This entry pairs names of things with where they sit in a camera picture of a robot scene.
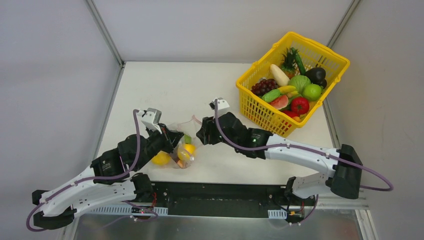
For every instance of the white toy radish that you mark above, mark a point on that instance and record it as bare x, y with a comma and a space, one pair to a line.
280, 77

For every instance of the red toy tomato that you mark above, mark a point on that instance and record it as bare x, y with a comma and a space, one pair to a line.
300, 105

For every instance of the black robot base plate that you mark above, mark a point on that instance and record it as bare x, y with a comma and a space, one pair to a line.
256, 201

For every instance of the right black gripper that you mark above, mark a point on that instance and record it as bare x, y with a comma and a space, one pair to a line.
207, 133

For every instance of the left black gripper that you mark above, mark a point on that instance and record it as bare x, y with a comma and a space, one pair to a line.
168, 138

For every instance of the yellow toy lemon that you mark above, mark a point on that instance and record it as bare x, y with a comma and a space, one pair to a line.
161, 159
186, 152

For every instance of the toy eggplant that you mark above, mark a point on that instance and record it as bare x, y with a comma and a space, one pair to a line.
317, 76

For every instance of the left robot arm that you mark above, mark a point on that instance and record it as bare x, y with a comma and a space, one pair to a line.
112, 177

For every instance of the toy pineapple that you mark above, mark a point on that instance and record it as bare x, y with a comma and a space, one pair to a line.
288, 62

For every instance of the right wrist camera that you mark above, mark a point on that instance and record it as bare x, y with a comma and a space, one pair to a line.
220, 106

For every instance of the toy banana bunch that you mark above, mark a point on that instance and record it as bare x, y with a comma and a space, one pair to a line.
288, 90

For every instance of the yellow plastic basket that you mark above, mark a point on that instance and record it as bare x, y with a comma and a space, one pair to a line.
313, 54

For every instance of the clear zip top bag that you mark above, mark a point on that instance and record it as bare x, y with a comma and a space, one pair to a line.
188, 127

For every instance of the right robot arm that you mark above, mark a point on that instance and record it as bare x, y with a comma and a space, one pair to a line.
338, 169

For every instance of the pale green toy cabbage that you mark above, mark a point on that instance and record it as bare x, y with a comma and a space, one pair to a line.
187, 139

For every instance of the toy purple grapes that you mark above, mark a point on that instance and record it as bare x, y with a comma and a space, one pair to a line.
264, 86

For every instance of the toy orange fruit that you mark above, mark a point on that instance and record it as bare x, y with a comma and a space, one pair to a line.
297, 119

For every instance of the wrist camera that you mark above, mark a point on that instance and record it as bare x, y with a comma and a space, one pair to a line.
220, 106
150, 118

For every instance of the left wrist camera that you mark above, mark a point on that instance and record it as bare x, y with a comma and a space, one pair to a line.
150, 118

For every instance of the green toy apple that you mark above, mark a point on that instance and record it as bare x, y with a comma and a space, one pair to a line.
312, 92

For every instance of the small green toy vegetable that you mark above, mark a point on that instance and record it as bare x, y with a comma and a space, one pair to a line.
271, 95

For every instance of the toy steak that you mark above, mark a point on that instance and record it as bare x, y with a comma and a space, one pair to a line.
181, 163

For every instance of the toy watermelon slice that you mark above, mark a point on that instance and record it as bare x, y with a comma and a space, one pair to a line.
280, 102

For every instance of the toy cucumber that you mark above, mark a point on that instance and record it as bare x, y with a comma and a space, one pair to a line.
298, 61

